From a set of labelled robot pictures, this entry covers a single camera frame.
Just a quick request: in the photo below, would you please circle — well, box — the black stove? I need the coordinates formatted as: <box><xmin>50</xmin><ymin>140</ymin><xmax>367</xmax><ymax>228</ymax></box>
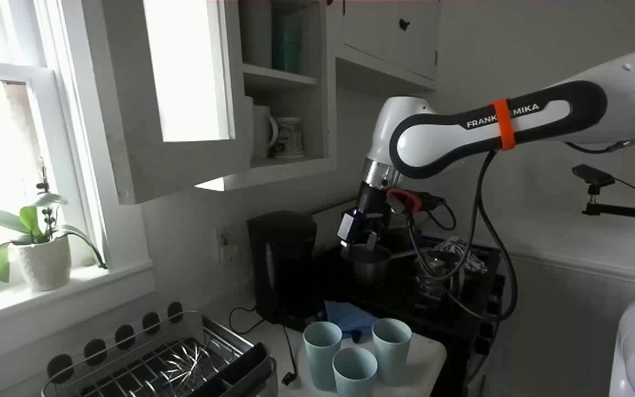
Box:
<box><xmin>316</xmin><ymin>236</ymin><xmax>507</xmax><ymax>397</ymax></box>

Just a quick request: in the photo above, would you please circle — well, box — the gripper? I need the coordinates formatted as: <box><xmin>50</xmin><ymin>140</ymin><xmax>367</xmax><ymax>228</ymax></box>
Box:
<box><xmin>338</xmin><ymin>184</ymin><xmax>401</xmax><ymax>253</ymax></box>

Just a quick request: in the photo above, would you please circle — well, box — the wall socket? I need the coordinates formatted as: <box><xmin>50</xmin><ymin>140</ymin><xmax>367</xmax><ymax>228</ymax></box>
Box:
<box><xmin>217</xmin><ymin>227</ymin><xmax>240</xmax><ymax>263</ymax></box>

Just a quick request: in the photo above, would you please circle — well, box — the potted orchid plant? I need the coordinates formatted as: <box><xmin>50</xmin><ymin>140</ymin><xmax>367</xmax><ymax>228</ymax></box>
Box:
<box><xmin>0</xmin><ymin>159</ymin><xmax>108</xmax><ymax>292</ymax></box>

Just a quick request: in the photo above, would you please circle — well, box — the steel pot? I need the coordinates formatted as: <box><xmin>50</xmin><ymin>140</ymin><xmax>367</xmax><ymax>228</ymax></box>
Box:
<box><xmin>341</xmin><ymin>244</ymin><xmax>434</xmax><ymax>288</ymax></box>

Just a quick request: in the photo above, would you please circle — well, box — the white mug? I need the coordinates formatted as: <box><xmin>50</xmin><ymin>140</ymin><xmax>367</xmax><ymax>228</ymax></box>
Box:
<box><xmin>251</xmin><ymin>104</ymin><xmax>279</xmax><ymax>162</ymax></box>

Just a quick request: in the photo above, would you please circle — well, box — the crumpled foil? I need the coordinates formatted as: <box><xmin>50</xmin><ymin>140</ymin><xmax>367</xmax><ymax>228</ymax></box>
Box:
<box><xmin>432</xmin><ymin>237</ymin><xmax>488</xmax><ymax>275</ymax></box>

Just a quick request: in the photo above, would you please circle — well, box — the black coffee maker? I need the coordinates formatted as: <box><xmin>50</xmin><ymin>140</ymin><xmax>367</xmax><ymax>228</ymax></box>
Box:
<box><xmin>246</xmin><ymin>210</ymin><xmax>327</xmax><ymax>332</ymax></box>

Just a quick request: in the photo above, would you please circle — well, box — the white wall cabinet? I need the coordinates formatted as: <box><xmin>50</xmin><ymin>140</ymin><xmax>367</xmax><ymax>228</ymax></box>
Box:
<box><xmin>100</xmin><ymin>0</ymin><xmax>338</xmax><ymax>206</ymax></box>

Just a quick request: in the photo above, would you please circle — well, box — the teal tumbler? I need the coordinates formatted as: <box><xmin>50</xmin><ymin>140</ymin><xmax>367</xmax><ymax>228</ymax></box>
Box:
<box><xmin>271</xmin><ymin>4</ymin><xmax>305</xmax><ymax>74</ymax></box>

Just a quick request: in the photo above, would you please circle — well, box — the camera on mount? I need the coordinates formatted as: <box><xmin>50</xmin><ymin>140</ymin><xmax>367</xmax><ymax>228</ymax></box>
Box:
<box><xmin>571</xmin><ymin>163</ymin><xmax>635</xmax><ymax>223</ymax></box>

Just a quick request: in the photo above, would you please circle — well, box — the black cable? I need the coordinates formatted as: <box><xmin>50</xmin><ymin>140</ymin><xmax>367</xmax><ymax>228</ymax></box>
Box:
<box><xmin>228</xmin><ymin>304</ymin><xmax>299</xmax><ymax>387</ymax></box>

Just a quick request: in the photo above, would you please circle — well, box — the white cabinet with knob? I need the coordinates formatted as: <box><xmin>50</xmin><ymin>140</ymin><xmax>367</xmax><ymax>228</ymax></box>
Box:
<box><xmin>336</xmin><ymin>0</ymin><xmax>443</xmax><ymax>92</ymax></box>

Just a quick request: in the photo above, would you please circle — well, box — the light blue plastic cup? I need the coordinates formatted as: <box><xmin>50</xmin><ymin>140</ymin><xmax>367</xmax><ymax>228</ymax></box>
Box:
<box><xmin>303</xmin><ymin>321</ymin><xmax>343</xmax><ymax>392</ymax></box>
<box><xmin>372</xmin><ymin>318</ymin><xmax>412</xmax><ymax>387</ymax></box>
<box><xmin>332</xmin><ymin>346</ymin><xmax>378</xmax><ymax>397</ymax></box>

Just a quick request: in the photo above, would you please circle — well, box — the blue cloth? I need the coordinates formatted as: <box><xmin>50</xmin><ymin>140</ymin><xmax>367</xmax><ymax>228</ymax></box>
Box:
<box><xmin>324</xmin><ymin>301</ymin><xmax>379</xmax><ymax>344</ymax></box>

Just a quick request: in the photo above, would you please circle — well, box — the white cabinet door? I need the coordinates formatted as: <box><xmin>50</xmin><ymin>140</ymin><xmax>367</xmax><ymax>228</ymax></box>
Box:
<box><xmin>100</xmin><ymin>0</ymin><xmax>255</xmax><ymax>206</ymax></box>

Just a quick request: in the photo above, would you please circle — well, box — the metal dish rack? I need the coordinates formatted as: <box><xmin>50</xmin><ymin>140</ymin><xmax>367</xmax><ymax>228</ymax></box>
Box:
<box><xmin>41</xmin><ymin>310</ymin><xmax>279</xmax><ymax>397</ymax></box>

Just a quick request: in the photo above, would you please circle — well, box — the printed mug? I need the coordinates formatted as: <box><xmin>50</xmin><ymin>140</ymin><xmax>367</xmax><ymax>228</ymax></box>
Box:
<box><xmin>270</xmin><ymin>116</ymin><xmax>306</xmax><ymax>161</ymax></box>

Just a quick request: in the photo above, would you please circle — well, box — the glass jar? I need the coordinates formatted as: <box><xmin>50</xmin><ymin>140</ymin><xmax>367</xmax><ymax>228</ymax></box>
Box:
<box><xmin>415</xmin><ymin>256</ymin><xmax>464</xmax><ymax>303</ymax></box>

